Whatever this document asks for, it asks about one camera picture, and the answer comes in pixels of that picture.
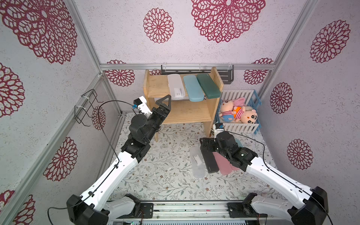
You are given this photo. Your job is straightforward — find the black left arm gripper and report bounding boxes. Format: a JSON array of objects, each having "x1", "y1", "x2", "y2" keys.
[{"x1": 142, "y1": 94, "x2": 169, "y2": 143}]

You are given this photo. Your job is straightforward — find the frosted white pencil case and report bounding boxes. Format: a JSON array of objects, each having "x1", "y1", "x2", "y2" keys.
[
  {"x1": 167, "y1": 74, "x2": 185, "y2": 100},
  {"x1": 189, "y1": 147, "x2": 206, "y2": 179}
]

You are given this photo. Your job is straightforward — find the black pencil case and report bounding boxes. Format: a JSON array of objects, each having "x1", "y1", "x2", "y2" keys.
[{"x1": 200, "y1": 146, "x2": 219, "y2": 173}]

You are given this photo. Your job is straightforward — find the pink pencil case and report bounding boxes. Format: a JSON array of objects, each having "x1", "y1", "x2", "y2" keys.
[
  {"x1": 230, "y1": 165, "x2": 239, "y2": 171},
  {"x1": 213, "y1": 152, "x2": 233, "y2": 175}
]

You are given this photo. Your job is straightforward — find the light teal pencil case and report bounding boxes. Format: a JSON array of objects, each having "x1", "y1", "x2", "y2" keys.
[{"x1": 235, "y1": 138, "x2": 243, "y2": 148}]

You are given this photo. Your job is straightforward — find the dark green pencil case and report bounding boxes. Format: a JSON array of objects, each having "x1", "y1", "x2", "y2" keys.
[{"x1": 196, "y1": 74, "x2": 221, "y2": 99}]

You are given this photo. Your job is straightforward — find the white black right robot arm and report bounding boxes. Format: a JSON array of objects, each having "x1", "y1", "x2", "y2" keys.
[{"x1": 199, "y1": 131, "x2": 329, "y2": 225}]

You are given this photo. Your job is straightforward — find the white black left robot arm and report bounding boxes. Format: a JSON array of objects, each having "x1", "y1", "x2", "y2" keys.
[{"x1": 66, "y1": 95, "x2": 172, "y2": 225}]

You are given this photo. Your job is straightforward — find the pink plush doll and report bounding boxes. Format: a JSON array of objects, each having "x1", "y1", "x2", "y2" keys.
[{"x1": 219, "y1": 100, "x2": 234, "y2": 123}]

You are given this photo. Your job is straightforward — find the orange shirt plush doll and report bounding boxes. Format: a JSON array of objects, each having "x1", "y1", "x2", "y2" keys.
[{"x1": 233, "y1": 97, "x2": 258, "y2": 124}]

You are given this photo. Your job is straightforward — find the blue white toy crib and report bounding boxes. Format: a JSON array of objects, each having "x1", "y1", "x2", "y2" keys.
[{"x1": 214, "y1": 90, "x2": 261, "y2": 134}]

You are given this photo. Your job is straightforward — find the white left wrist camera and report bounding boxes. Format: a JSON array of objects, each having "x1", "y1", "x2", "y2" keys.
[{"x1": 134, "y1": 96, "x2": 152, "y2": 118}]

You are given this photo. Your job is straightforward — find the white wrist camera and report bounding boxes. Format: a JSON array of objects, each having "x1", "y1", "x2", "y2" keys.
[
  {"x1": 213, "y1": 123, "x2": 224, "y2": 138},
  {"x1": 134, "y1": 96, "x2": 152, "y2": 118}
]

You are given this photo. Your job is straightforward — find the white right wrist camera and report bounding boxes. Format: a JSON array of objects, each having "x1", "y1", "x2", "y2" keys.
[{"x1": 213, "y1": 123, "x2": 224, "y2": 138}]

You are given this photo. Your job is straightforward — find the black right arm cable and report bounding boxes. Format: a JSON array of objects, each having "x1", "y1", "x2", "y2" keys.
[{"x1": 224, "y1": 130, "x2": 334, "y2": 225}]

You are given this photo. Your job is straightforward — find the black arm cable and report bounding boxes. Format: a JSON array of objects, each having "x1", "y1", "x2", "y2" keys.
[
  {"x1": 224, "y1": 130, "x2": 334, "y2": 225},
  {"x1": 47, "y1": 100, "x2": 138, "y2": 225}
]

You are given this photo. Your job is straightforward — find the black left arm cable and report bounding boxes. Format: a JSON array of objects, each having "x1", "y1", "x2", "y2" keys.
[{"x1": 47, "y1": 100, "x2": 138, "y2": 225}]

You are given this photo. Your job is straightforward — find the black wire wall rack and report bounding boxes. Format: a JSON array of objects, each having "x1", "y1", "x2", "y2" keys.
[{"x1": 74, "y1": 89, "x2": 103, "y2": 127}]

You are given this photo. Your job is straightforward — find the dark metal wall shelf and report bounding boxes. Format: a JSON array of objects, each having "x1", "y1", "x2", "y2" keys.
[{"x1": 160, "y1": 65, "x2": 234, "y2": 84}]

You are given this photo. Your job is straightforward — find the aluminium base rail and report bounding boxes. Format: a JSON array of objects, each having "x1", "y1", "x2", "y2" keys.
[{"x1": 73, "y1": 200, "x2": 310, "y2": 225}]

